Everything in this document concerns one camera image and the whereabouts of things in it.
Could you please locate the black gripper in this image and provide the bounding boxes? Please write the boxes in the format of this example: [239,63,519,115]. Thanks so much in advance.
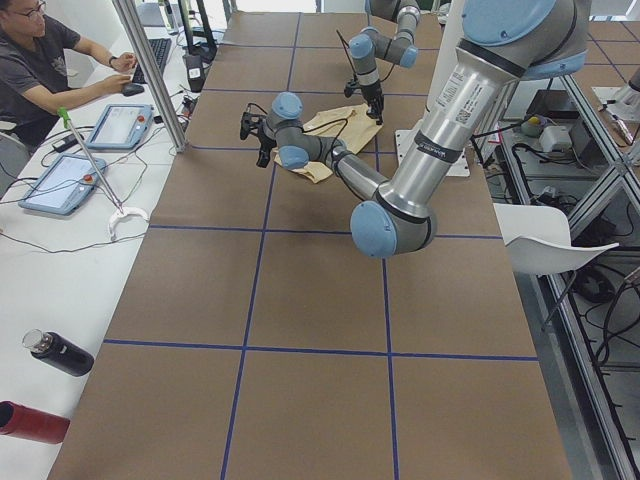
[360,82,384,125]
[256,132,277,168]

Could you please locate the cream long-sleeve printed shirt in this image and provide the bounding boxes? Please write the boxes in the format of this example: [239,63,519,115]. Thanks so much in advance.
[288,103,382,184]

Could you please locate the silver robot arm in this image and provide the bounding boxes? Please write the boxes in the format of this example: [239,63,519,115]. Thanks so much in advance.
[240,1,591,258]
[344,0,421,125]

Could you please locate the black monitor stand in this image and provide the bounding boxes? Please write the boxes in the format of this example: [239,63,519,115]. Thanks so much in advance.
[178,0,218,65]

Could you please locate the upper blue teach pendant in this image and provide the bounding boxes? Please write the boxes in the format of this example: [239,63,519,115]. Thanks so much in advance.
[85,104,154,151]

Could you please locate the blue teach pendant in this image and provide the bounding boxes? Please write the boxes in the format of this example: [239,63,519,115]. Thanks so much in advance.
[18,153,99,216]
[85,104,154,151]

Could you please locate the black computer mouse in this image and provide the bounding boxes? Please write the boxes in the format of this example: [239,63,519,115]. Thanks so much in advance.
[121,83,145,97]

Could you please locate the black keyboard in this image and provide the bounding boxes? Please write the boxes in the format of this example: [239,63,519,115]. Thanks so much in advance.
[132,38,172,84]

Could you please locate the lower blue teach pendant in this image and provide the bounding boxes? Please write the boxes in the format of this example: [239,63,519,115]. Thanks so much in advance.
[18,153,99,216]

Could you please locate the white plastic chair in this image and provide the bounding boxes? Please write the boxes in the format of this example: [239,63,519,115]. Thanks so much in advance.
[492,202,621,331]

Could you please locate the seated man grey shirt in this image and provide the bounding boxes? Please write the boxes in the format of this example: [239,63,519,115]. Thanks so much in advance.
[1,1,137,149]

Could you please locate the black water bottle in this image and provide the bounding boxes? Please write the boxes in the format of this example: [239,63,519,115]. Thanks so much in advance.
[22,329,94,377]

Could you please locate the red bottle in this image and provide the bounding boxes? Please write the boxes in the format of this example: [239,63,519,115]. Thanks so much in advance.
[1,401,70,444]

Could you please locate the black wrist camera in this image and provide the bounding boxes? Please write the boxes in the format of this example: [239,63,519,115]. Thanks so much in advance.
[343,79,360,98]
[239,110,266,141]

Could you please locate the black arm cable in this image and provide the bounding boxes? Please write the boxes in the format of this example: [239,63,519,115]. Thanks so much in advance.
[246,102,353,166]
[335,28,396,86]

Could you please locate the aluminium frame post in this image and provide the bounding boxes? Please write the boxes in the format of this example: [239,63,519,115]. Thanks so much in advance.
[111,0,186,153]

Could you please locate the aluminium side frame rails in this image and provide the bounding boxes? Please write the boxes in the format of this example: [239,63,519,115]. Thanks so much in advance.
[492,58,639,479]

